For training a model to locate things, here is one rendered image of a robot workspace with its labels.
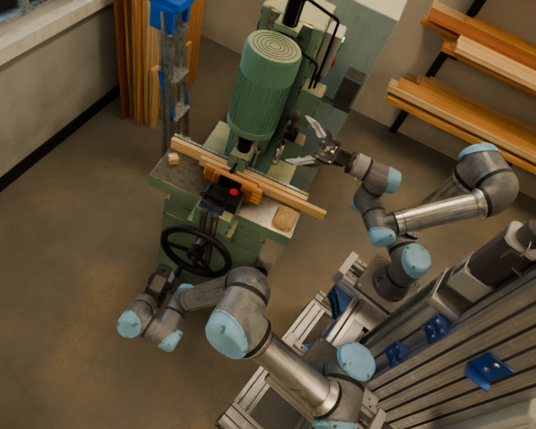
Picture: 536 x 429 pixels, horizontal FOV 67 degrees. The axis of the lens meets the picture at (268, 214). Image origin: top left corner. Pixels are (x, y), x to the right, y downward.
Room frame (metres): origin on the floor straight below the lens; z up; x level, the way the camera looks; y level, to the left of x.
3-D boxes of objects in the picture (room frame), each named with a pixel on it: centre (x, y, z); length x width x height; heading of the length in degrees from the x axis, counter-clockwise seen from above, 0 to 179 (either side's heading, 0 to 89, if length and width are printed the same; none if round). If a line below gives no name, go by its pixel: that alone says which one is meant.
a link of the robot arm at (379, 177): (1.01, -0.27, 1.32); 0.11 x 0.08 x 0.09; 90
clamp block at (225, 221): (0.94, 0.18, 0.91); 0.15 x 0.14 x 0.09; 90
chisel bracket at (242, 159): (1.15, 0.19, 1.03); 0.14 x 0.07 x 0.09; 0
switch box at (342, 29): (1.45, 0.05, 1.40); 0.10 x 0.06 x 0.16; 0
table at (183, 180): (1.02, 0.18, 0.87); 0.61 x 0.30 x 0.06; 90
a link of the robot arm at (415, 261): (1.03, -0.57, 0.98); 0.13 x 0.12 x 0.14; 29
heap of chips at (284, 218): (1.04, -0.07, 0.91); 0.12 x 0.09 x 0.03; 0
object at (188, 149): (1.15, 0.18, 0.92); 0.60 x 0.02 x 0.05; 90
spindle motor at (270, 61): (1.13, 0.19, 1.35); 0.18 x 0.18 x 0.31
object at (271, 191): (1.13, 0.07, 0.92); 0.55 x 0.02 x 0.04; 90
